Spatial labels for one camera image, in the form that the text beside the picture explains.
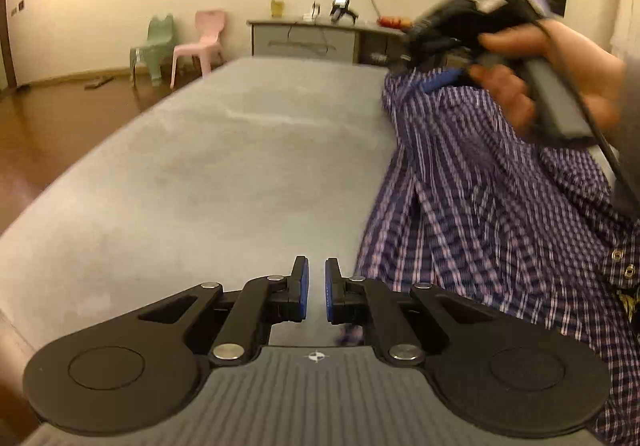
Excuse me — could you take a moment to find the navy plaid shirt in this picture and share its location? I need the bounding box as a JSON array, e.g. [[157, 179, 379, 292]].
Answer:
[[355, 69, 639, 445]]

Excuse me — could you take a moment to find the right grey knit sleeve forearm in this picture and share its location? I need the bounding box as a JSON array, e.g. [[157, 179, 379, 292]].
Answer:
[[614, 57, 639, 218]]

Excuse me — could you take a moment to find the person right hand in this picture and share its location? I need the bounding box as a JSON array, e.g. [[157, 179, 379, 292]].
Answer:
[[469, 19, 626, 144]]

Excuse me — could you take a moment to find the red fruit plate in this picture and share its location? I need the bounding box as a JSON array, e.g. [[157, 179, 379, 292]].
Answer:
[[376, 16, 412, 31]]

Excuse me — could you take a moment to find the spare gripper on cabinet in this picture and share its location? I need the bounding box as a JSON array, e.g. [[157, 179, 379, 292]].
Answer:
[[330, 0, 358, 24]]

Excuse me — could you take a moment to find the long grey tv cabinet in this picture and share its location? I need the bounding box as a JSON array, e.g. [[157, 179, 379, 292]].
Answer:
[[247, 18, 405, 67]]

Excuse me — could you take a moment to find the yellow cup on cabinet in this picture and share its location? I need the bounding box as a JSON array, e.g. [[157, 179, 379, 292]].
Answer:
[[270, 0, 285, 18]]

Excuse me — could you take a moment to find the cream window curtain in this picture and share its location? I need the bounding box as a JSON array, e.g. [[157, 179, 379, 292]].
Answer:
[[611, 0, 640, 62]]

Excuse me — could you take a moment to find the pink plastic child chair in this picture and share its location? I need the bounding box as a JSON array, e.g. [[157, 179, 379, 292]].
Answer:
[[170, 10, 227, 88]]

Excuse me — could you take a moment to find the green plastic child chair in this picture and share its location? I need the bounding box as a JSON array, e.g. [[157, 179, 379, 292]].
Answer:
[[129, 14, 177, 88]]

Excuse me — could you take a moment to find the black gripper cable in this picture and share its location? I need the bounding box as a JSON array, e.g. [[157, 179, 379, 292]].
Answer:
[[534, 20, 637, 197]]

